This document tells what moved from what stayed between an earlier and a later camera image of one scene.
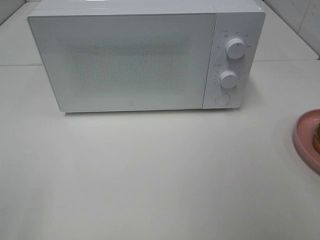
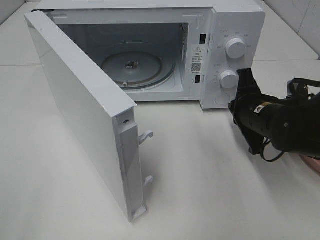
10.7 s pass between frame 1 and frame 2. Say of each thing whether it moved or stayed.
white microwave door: moved
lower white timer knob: stayed
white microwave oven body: stayed
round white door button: stayed
